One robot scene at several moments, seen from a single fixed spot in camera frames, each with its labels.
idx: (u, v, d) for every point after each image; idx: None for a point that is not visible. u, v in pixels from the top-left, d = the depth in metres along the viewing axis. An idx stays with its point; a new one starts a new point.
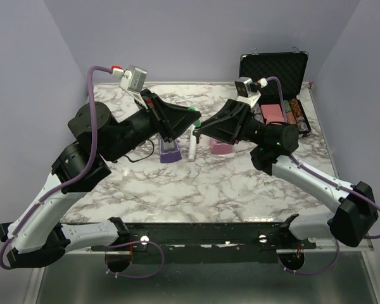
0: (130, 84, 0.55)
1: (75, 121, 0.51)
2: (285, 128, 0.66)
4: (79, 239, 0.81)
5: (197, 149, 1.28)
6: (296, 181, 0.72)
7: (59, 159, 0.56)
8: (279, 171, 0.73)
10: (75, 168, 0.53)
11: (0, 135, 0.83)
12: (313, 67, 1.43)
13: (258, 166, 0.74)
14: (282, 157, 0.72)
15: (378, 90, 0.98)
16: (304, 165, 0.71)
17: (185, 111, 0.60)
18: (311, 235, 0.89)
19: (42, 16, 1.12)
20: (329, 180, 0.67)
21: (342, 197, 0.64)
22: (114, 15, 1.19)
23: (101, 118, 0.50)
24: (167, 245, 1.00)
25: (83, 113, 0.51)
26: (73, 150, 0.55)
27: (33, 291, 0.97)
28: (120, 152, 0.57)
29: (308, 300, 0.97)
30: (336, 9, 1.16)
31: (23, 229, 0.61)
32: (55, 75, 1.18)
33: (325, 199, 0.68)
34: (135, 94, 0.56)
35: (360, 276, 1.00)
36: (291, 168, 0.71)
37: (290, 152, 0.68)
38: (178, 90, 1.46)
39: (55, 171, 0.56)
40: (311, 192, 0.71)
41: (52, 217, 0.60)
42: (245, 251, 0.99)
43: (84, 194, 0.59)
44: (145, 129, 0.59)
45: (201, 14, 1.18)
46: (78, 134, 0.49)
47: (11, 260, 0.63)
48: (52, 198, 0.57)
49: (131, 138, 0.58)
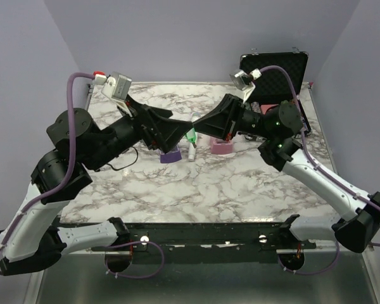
0: (114, 92, 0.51)
1: (54, 128, 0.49)
2: (282, 106, 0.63)
4: (76, 242, 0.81)
5: (197, 149, 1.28)
6: (310, 183, 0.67)
7: (38, 169, 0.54)
8: (292, 170, 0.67)
10: (54, 177, 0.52)
11: (0, 135, 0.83)
12: (313, 67, 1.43)
13: (272, 159, 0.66)
14: (287, 142, 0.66)
15: (379, 90, 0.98)
16: (321, 168, 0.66)
17: (178, 124, 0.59)
18: (311, 237, 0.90)
19: (42, 16, 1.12)
20: (348, 188, 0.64)
21: (360, 209, 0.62)
22: (114, 15, 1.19)
23: (82, 125, 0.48)
24: (167, 245, 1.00)
25: (63, 120, 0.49)
26: (52, 159, 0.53)
27: (33, 291, 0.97)
28: (102, 159, 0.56)
29: (308, 300, 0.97)
30: (337, 8, 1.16)
31: (11, 238, 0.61)
32: (54, 75, 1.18)
33: (340, 207, 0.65)
34: (121, 101, 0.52)
35: (361, 276, 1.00)
36: (307, 169, 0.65)
37: (294, 130, 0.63)
38: (178, 90, 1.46)
39: (35, 181, 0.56)
40: (324, 196, 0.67)
41: (38, 225, 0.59)
42: (245, 251, 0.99)
43: (66, 202, 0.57)
44: (129, 136, 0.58)
45: (200, 14, 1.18)
46: (57, 142, 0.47)
47: (2, 268, 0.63)
48: (34, 209, 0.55)
49: (114, 145, 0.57)
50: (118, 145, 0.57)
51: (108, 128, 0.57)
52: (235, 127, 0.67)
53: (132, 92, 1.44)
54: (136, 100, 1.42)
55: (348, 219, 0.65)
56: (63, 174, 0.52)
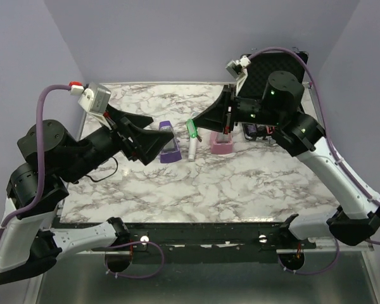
0: (92, 106, 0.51)
1: (25, 140, 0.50)
2: (271, 74, 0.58)
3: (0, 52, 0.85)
4: (72, 246, 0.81)
5: (197, 149, 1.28)
6: (325, 177, 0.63)
7: (12, 183, 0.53)
8: (312, 160, 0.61)
10: (26, 190, 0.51)
11: (0, 135, 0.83)
12: (313, 67, 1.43)
13: (291, 142, 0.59)
14: (308, 123, 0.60)
15: (379, 90, 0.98)
16: (342, 163, 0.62)
17: (159, 135, 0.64)
18: (311, 235, 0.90)
19: (42, 16, 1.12)
20: (365, 190, 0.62)
21: (371, 213, 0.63)
22: (114, 14, 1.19)
23: (55, 138, 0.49)
24: (167, 245, 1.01)
25: (35, 132, 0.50)
26: (25, 171, 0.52)
27: (33, 291, 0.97)
28: (80, 170, 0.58)
29: (308, 300, 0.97)
30: (337, 7, 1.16)
31: None
32: (55, 75, 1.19)
33: (351, 206, 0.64)
34: (99, 114, 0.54)
35: (361, 276, 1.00)
36: (329, 164, 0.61)
37: (294, 94, 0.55)
38: (178, 90, 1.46)
39: (10, 196, 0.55)
40: (335, 192, 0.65)
41: (21, 237, 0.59)
42: (246, 251, 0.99)
43: (44, 214, 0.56)
44: (108, 149, 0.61)
45: (200, 14, 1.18)
46: (28, 154, 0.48)
47: None
48: (12, 223, 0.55)
49: (92, 157, 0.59)
50: (95, 156, 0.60)
51: (85, 140, 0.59)
52: (232, 118, 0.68)
53: (132, 92, 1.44)
54: (137, 99, 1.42)
55: (353, 218, 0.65)
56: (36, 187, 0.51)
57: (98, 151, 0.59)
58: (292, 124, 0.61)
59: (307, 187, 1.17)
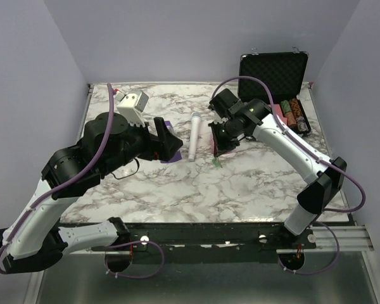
0: (136, 102, 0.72)
1: (94, 123, 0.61)
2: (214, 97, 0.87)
3: None
4: (77, 242, 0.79)
5: (197, 149, 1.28)
6: (278, 147, 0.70)
7: (49, 165, 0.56)
8: (262, 133, 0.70)
10: (65, 171, 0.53)
11: (0, 135, 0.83)
12: (313, 67, 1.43)
13: (242, 121, 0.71)
14: (254, 105, 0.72)
15: (379, 90, 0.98)
16: (289, 132, 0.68)
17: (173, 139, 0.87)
18: (301, 226, 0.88)
19: (41, 16, 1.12)
20: (311, 152, 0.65)
21: (320, 172, 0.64)
22: (114, 14, 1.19)
23: (121, 126, 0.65)
24: (167, 245, 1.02)
25: (103, 118, 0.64)
26: (63, 156, 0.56)
27: (33, 289, 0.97)
28: (116, 164, 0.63)
29: (308, 300, 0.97)
30: (337, 7, 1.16)
31: (18, 235, 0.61)
32: (54, 75, 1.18)
33: (304, 170, 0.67)
34: (139, 112, 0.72)
35: (360, 276, 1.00)
36: (275, 133, 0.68)
37: (219, 98, 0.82)
38: (178, 90, 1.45)
39: (45, 177, 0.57)
40: (291, 161, 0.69)
41: (46, 223, 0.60)
42: (245, 251, 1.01)
43: (74, 199, 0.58)
44: (142, 144, 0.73)
45: (200, 14, 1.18)
46: (95, 135, 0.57)
47: (7, 266, 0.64)
48: (44, 204, 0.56)
49: (128, 150, 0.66)
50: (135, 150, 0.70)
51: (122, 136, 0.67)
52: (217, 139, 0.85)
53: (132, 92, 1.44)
54: None
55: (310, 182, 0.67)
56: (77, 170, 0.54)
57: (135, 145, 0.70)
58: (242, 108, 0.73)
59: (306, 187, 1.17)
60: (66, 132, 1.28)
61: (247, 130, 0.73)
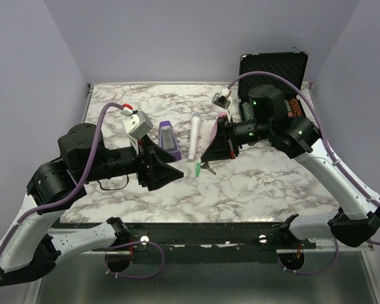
0: (133, 130, 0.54)
1: (66, 138, 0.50)
2: (253, 87, 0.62)
3: None
4: (71, 248, 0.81)
5: (197, 149, 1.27)
6: (323, 178, 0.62)
7: (34, 180, 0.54)
8: (309, 161, 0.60)
10: (49, 188, 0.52)
11: (0, 135, 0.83)
12: (313, 67, 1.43)
13: (288, 144, 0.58)
14: (304, 125, 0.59)
15: (379, 90, 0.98)
16: (340, 164, 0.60)
17: (170, 170, 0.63)
18: (311, 235, 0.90)
19: (41, 16, 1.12)
20: (364, 190, 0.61)
21: (370, 213, 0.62)
22: (113, 14, 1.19)
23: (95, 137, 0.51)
24: (167, 245, 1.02)
25: (76, 132, 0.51)
26: (47, 170, 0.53)
27: (33, 292, 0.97)
28: (95, 175, 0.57)
29: (308, 300, 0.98)
30: (337, 7, 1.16)
31: (6, 249, 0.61)
32: (55, 75, 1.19)
33: (350, 207, 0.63)
34: (136, 139, 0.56)
35: (361, 277, 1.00)
36: (326, 163, 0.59)
37: (268, 99, 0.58)
38: (178, 90, 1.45)
39: (30, 192, 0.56)
40: (334, 193, 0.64)
41: (35, 235, 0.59)
42: (245, 251, 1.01)
43: (62, 213, 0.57)
44: (127, 165, 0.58)
45: (200, 14, 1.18)
46: (68, 151, 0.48)
47: None
48: (30, 219, 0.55)
49: (111, 167, 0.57)
50: (113, 170, 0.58)
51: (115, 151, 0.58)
52: (234, 144, 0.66)
53: (132, 92, 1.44)
54: (137, 99, 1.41)
55: (353, 218, 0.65)
56: (59, 185, 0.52)
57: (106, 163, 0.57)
58: (288, 126, 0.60)
59: (306, 187, 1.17)
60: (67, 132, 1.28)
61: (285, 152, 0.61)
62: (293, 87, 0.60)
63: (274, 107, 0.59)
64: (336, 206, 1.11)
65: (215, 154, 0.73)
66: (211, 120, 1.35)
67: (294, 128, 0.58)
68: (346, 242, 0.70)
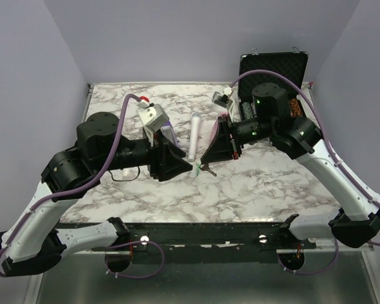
0: (149, 123, 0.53)
1: (85, 125, 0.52)
2: (256, 86, 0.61)
3: None
4: (76, 243, 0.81)
5: (197, 149, 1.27)
6: (325, 178, 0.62)
7: (49, 168, 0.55)
8: (311, 161, 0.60)
10: (64, 175, 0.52)
11: (0, 135, 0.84)
12: (313, 67, 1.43)
13: (289, 144, 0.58)
14: (306, 126, 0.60)
15: (379, 90, 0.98)
16: (342, 164, 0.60)
17: (180, 163, 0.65)
18: (311, 235, 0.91)
19: (41, 15, 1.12)
20: (366, 191, 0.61)
21: (372, 214, 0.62)
22: (113, 14, 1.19)
23: (113, 125, 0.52)
24: (167, 245, 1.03)
25: (94, 120, 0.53)
26: (62, 158, 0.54)
27: (33, 291, 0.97)
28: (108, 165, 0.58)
29: (308, 300, 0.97)
30: (337, 7, 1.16)
31: (17, 237, 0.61)
32: (55, 75, 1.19)
33: (351, 208, 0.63)
34: (151, 132, 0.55)
35: (361, 276, 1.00)
36: (327, 164, 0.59)
37: (272, 99, 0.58)
38: (178, 90, 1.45)
39: (45, 180, 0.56)
40: (335, 194, 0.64)
41: (46, 225, 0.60)
42: (245, 251, 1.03)
43: (75, 202, 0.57)
44: (140, 158, 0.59)
45: (200, 14, 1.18)
46: (87, 137, 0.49)
47: (6, 269, 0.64)
48: (44, 207, 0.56)
49: (125, 158, 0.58)
50: (127, 160, 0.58)
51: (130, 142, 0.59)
52: (237, 144, 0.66)
53: (132, 92, 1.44)
54: None
55: (354, 219, 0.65)
56: (74, 173, 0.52)
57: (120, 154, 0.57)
58: (290, 128, 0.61)
59: (306, 187, 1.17)
60: (67, 132, 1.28)
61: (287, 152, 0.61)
62: (296, 87, 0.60)
63: (278, 107, 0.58)
64: (336, 206, 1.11)
65: (215, 155, 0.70)
66: (212, 120, 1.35)
67: (297, 130, 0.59)
68: (346, 242, 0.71)
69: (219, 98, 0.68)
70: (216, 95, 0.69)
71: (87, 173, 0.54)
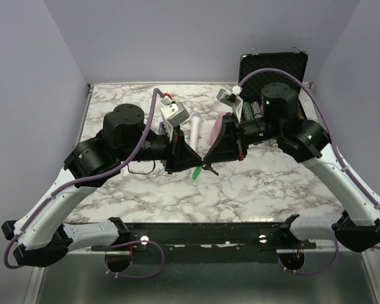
0: (171, 117, 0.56)
1: (112, 115, 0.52)
2: (265, 85, 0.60)
3: None
4: (80, 239, 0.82)
5: (197, 149, 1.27)
6: (331, 183, 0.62)
7: (73, 156, 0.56)
8: (317, 166, 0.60)
10: (88, 163, 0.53)
11: (0, 136, 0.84)
12: (313, 67, 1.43)
13: (296, 148, 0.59)
14: (312, 130, 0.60)
15: (379, 90, 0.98)
16: (349, 170, 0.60)
17: (192, 156, 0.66)
18: (312, 237, 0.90)
19: (41, 16, 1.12)
20: (372, 197, 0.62)
21: (378, 220, 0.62)
22: (114, 15, 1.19)
23: (138, 116, 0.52)
24: (167, 245, 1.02)
25: (121, 110, 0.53)
26: (86, 146, 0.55)
27: (33, 291, 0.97)
28: None
29: (308, 301, 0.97)
30: (337, 7, 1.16)
31: (33, 224, 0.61)
32: (55, 75, 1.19)
33: (357, 213, 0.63)
34: (170, 126, 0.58)
35: (361, 277, 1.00)
36: (334, 169, 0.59)
37: (282, 101, 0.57)
38: (178, 90, 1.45)
39: (68, 166, 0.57)
40: (341, 199, 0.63)
41: (63, 211, 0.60)
42: (246, 251, 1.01)
43: (94, 190, 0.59)
44: (158, 152, 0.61)
45: (201, 14, 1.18)
46: (114, 126, 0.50)
47: (19, 256, 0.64)
48: (65, 192, 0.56)
49: (143, 151, 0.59)
50: (145, 153, 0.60)
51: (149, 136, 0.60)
52: (244, 144, 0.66)
53: (132, 92, 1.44)
54: (136, 99, 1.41)
55: (360, 225, 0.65)
56: (97, 161, 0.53)
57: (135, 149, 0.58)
58: (298, 130, 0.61)
59: (306, 187, 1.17)
60: (67, 133, 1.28)
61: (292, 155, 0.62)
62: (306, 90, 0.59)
63: (287, 110, 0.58)
64: (335, 206, 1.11)
65: (218, 156, 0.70)
66: (211, 120, 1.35)
67: (304, 133, 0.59)
68: (349, 247, 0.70)
69: (228, 96, 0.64)
70: (225, 93, 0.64)
71: (109, 161, 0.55)
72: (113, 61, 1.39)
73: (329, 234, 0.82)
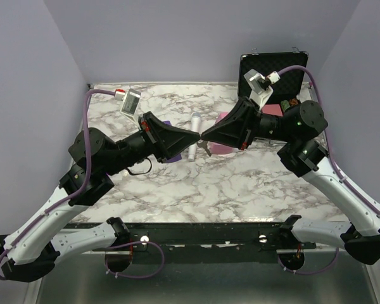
0: (124, 107, 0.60)
1: (75, 147, 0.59)
2: (302, 104, 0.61)
3: None
4: (71, 249, 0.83)
5: (197, 149, 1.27)
6: (331, 195, 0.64)
7: (68, 175, 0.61)
8: (315, 178, 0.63)
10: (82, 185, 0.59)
11: None
12: (313, 67, 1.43)
13: (294, 163, 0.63)
14: (310, 145, 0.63)
15: None
16: (347, 180, 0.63)
17: (184, 133, 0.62)
18: (313, 240, 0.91)
19: (41, 15, 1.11)
20: (373, 206, 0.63)
21: None
22: (114, 15, 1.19)
23: (97, 143, 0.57)
24: (167, 244, 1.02)
25: (80, 140, 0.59)
26: (80, 168, 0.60)
27: (33, 291, 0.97)
28: (120, 166, 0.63)
29: (308, 301, 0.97)
30: (337, 7, 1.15)
31: (24, 240, 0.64)
32: (54, 75, 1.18)
33: (361, 223, 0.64)
34: (130, 115, 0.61)
35: (361, 277, 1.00)
36: (332, 180, 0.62)
37: (317, 133, 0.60)
38: (178, 90, 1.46)
39: (63, 185, 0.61)
40: (344, 210, 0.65)
41: (54, 228, 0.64)
42: (245, 251, 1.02)
43: (87, 208, 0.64)
44: (140, 146, 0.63)
45: (200, 13, 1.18)
46: (78, 158, 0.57)
47: (7, 272, 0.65)
48: (59, 210, 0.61)
49: (126, 157, 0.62)
50: (132, 154, 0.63)
51: (123, 143, 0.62)
52: (252, 134, 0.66)
53: None
54: None
55: (366, 235, 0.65)
56: (90, 182, 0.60)
57: (120, 154, 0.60)
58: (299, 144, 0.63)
59: (306, 187, 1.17)
60: (67, 132, 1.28)
61: (292, 170, 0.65)
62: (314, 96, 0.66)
63: (310, 137, 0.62)
64: (335, 206, 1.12)
65: (222, 137, 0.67)
66: (211, 120, 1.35)
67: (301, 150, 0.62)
68: (361, 259, 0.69)
69: (261, 80, 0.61)
70: (258, 76, 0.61)
71: (98, 180, 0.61)
72: (114, 61, 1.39)
73: (336, 241, 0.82)
